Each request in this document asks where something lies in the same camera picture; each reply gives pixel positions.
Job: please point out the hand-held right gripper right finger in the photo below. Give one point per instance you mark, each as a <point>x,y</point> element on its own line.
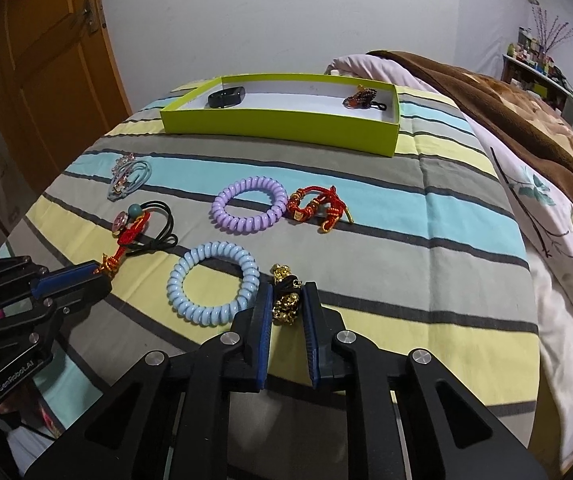
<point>311,340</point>

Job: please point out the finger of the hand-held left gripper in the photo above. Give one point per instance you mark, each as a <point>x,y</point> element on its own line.
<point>86,292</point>
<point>64,277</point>

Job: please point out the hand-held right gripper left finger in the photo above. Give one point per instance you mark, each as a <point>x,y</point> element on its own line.
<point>263,340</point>

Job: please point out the red knot charm pendant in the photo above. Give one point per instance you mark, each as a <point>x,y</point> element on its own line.
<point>134,230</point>

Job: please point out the lime green cardboard box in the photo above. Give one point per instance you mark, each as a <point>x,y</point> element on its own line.
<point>276,127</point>

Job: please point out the orange wooden door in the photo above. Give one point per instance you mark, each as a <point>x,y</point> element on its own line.
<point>41,85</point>

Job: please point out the black fitness band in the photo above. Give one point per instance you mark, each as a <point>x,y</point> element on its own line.
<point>226,97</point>

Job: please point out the pink floral quilt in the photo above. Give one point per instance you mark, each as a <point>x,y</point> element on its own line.
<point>556,280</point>

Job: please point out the metal door latch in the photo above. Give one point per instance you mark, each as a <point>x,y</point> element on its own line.
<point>94,14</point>

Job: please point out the brown plush blanket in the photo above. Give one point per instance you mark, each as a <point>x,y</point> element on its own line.
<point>506,110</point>

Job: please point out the cluttered white shelf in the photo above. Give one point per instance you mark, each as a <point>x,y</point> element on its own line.
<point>541,72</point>

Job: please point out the purple flower branches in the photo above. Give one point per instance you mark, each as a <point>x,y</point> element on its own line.
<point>554,30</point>

